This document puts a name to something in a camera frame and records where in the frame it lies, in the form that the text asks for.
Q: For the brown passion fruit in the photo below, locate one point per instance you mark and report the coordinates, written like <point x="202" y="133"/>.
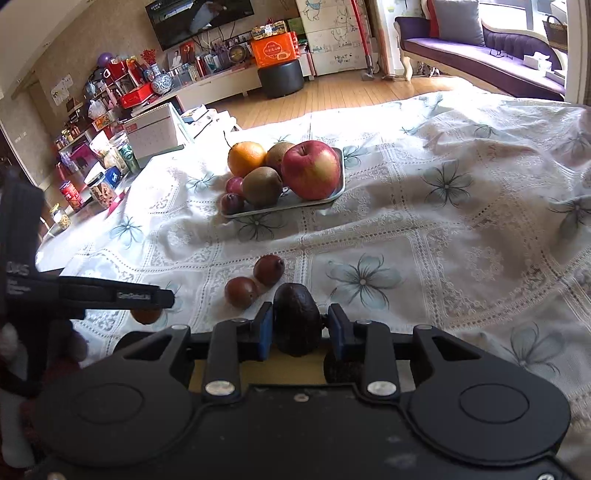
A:
<point x="269" y="270"/>
<point x="241" y="293"/>

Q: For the pink plum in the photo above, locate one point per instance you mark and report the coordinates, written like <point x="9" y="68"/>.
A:
<point x="234" y="184"/>

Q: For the red flat box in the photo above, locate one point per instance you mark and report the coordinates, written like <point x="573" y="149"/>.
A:
<point x="135" y="96"/>

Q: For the flat printed box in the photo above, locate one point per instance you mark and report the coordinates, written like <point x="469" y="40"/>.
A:
<point x="268" y="30"/>

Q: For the red flower bouquet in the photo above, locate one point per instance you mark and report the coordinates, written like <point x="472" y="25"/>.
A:
<point x="148" y="56"/>

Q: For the red cushion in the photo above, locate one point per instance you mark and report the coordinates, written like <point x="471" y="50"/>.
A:
<point x="433" y="18"/>

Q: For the white cartoon cabinet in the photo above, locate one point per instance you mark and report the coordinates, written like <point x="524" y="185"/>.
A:
<point x="330" y="39"/>

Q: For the white tissue box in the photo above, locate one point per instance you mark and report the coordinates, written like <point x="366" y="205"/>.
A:
<point x="538" y="61"/>

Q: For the wall television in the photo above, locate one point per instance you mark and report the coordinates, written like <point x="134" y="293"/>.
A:
<point x="198" y="21"/>

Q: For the brown kiwi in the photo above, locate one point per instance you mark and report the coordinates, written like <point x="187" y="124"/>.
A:
<point x="278" y="154"/>
<point x="262" y="187"/>

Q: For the orange gift box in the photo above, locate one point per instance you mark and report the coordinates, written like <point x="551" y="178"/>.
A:
<point x="274" y="50"/>

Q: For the grey cushion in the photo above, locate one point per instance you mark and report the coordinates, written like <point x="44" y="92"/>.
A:
<point x="459" y="23"/>

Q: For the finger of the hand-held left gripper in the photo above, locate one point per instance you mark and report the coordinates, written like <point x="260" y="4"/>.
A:
<point x="115" y="293"/>

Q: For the purple balloon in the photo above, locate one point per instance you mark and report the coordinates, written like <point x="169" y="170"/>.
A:
<point x="106" y="59"/>

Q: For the small orange kumquat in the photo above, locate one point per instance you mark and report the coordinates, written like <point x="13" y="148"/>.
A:
<point x="147" y="316"/>

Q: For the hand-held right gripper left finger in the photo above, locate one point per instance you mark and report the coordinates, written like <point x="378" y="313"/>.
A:
<point x="263" y="332"/>

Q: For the cluttered storage shelf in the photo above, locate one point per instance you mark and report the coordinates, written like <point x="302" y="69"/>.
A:
<point x="92" y="138"/>

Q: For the blue white porcelain vase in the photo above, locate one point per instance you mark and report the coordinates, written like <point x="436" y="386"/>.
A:
<point x="161" y="81"/>

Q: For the white rectangular plate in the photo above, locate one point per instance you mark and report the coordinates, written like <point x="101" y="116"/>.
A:
<point x="300" y="204"/>

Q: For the small plum on plate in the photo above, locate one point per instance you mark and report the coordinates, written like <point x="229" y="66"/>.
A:
<point x="232" y="204"/>

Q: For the dark woven basket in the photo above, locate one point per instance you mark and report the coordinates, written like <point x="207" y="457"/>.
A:
<point x="555" y="31"/>

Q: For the large red apple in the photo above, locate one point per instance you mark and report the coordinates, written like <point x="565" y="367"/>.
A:
<point x="310" y="170"/>

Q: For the wall poster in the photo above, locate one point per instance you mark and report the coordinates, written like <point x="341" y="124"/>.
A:
<point x="62" y="88"/>

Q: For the large orange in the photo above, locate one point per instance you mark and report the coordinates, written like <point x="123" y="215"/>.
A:
<point x="245" y="159"/>

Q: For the white cardboard box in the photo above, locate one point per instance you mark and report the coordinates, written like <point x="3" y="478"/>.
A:
<point x="154" y="131"/>

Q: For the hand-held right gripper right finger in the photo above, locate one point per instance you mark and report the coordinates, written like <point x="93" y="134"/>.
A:
<point x="336" y="334"/>

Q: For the purple chaise sofa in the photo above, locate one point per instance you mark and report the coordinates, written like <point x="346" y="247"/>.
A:
<point x="471" y="60"/>

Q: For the gold tin tray green rim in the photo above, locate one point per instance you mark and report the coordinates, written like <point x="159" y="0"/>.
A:
<point x="258" y="371"/>

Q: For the red can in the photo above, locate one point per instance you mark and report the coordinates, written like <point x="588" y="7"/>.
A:
<point x="70" y="195"/>

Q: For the white television console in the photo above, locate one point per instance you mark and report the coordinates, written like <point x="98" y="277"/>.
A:
<point x="217" y="87"/>

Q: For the eyeglasses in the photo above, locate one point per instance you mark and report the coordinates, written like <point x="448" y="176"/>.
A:
<point x="502" y="52"/>

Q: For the black round ottoman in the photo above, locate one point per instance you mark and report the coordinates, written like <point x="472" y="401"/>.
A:
<point x="281" y="79"/>

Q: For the glass jar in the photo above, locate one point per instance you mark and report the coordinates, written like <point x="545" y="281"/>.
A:
<point x="60" y="217"/>

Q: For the red stick vacuum cleaner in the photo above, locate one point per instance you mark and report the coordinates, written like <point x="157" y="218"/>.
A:
<point x="364" y="41"/>

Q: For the round desk clock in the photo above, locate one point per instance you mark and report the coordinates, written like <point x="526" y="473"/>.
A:
<point x="239" y="54"/>

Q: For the white lace floral tablecloth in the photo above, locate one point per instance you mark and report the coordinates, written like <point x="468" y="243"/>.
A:
<point x="438" y="230"/>

